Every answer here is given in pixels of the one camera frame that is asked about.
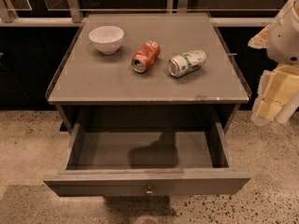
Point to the white ceramic bowl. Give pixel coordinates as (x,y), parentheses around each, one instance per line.
(107,39)

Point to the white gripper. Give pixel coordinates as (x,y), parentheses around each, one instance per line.
(285,41)

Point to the silver green soda can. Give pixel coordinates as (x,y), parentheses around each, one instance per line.
(186,62)

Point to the grey drawer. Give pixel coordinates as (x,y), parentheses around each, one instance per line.
(122,162)

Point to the metal drawer knob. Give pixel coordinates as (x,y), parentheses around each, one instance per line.
(149,190)

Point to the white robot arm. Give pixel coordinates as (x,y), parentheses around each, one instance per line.
(278,90)

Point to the grey metal rail frame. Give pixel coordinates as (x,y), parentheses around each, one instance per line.
(225,13)

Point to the orange soda can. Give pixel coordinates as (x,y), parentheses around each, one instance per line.
(146,56)

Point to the grey drawer cabinet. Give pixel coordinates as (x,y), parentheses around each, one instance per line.
(87,77)

